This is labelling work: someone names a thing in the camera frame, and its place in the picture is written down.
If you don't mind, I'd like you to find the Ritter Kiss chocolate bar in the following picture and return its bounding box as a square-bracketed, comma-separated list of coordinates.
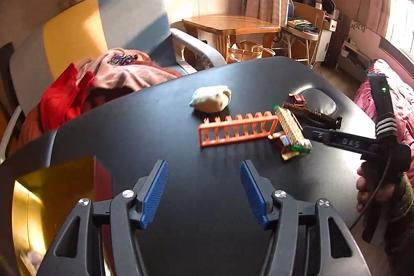
[268, 131, 300, 161]

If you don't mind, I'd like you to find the orange plastic rack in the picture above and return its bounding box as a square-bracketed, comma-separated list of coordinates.
[197, 111, 279, 148]

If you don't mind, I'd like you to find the red candy wrapper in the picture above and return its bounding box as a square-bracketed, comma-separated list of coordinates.
[289, 93, 307, 107]

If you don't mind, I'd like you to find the person's right hand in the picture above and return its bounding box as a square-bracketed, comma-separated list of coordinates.
[357, 166, 396, 213]

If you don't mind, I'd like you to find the gold tin box red rim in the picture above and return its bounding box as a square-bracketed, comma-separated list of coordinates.
[12, 155, 112, 275]

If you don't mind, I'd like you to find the red cloth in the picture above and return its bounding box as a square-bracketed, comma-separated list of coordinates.
[38, 63, 95, 132]

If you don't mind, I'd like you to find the pink garment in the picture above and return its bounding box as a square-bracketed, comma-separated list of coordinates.
[75, 48, 182, 92]

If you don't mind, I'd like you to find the wicker basket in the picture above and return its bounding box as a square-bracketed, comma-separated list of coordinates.
[226, 40, 275, 64]

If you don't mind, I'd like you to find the white folding chair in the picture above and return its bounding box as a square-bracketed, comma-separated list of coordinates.
[281, 0, 325, 67]

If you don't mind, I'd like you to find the wooden side table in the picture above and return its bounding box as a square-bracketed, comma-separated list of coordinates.
[182, 15, 281, 59]

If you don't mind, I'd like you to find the grey yellow armchair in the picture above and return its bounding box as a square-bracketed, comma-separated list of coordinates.
[9, 0, 226, 114]

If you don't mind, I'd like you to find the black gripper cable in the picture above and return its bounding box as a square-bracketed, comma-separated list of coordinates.
[348, 146, 394, 231]

